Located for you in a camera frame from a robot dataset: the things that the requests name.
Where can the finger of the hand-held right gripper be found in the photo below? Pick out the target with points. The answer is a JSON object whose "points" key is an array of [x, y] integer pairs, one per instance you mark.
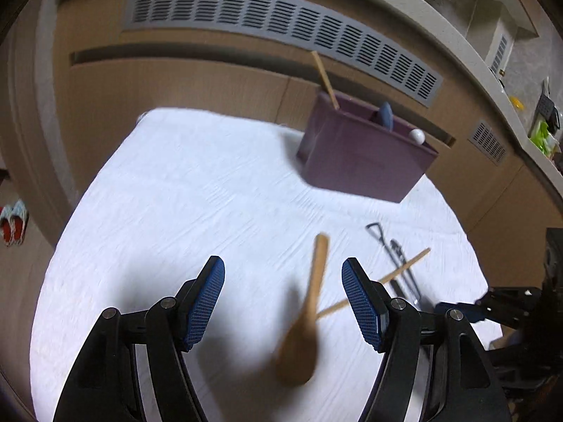
{"points": [[510, 303], [462, 311]]}

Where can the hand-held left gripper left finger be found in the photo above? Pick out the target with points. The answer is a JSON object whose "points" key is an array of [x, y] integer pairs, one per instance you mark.
{"points": [[204, 299]]}

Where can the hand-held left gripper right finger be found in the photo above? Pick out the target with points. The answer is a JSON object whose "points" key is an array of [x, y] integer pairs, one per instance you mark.
{"points": [[360, 303]]}

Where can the wooden chopstick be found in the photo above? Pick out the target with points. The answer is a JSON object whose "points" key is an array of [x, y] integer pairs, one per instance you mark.
{"points": [[404, 266], [324, 79]]}

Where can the shovel shaped metal spoon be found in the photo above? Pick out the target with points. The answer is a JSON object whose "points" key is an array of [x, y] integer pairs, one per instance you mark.
{"points": [[374, 228]]}

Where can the wooden spoon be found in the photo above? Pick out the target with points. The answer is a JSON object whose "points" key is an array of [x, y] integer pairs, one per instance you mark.
{"points": [[299, 351]]}

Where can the purple utensil holder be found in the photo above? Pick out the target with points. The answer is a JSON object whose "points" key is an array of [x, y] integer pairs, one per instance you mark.
{"points": [[360, 162]]}

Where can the white textured towel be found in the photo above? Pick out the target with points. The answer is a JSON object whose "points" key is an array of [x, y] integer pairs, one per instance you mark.
{"points": [[176, 193]]}

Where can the green packet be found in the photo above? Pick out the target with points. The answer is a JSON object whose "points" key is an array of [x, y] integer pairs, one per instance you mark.
{"points": [[543, 138]]}

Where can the small grey vent grille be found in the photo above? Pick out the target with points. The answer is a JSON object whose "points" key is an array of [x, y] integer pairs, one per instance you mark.
{"points": [[486, 143]]}

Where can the red teal slipper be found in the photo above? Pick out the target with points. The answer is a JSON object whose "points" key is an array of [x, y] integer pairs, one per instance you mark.
{"points": [[20, 224], [6, 228]]}

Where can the wooden kitchen cabinet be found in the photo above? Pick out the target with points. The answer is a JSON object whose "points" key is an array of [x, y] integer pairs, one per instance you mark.
{"points": [[198, 79]]}

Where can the grey stone countertop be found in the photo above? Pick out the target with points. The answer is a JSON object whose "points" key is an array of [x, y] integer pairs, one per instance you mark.
{"points": [[444, 26]]}

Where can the long grey vent grille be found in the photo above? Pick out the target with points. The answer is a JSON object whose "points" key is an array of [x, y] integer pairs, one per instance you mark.
{"points": [[264, 17]]}

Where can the white vented wall box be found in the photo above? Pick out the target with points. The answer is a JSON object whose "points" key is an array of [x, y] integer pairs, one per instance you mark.
{"points": [[501, 52]]}

